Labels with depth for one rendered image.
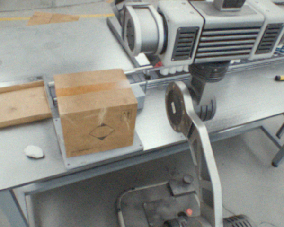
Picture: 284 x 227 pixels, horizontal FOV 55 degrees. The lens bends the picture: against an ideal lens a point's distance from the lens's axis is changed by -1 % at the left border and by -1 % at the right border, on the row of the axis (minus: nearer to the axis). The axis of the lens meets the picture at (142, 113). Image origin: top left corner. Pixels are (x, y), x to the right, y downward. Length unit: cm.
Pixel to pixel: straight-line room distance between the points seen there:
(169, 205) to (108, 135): 80
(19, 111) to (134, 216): 90
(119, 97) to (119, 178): 117
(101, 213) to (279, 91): 143
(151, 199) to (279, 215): 102
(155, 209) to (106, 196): 46
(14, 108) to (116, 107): 64
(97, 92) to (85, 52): 81
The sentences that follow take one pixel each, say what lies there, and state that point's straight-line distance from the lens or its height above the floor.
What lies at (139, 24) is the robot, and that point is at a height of 150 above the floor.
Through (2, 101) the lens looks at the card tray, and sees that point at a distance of 158.
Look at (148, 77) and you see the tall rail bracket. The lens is 148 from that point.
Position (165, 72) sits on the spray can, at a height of 91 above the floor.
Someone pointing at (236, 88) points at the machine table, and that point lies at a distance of 180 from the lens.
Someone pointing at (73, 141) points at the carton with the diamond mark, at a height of 95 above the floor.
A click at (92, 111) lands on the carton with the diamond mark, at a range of 105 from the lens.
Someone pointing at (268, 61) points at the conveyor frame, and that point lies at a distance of 211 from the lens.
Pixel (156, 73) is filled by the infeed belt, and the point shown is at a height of 88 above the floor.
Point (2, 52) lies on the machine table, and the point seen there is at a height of 83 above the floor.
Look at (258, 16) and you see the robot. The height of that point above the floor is 152.
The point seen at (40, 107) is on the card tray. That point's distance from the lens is 150.
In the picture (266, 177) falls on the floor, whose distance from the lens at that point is 253.
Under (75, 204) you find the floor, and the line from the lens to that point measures 208.
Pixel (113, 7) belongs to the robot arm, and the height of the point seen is 144.
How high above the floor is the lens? 184
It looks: 44 degrees down
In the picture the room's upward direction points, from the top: 8 degrees clockwise
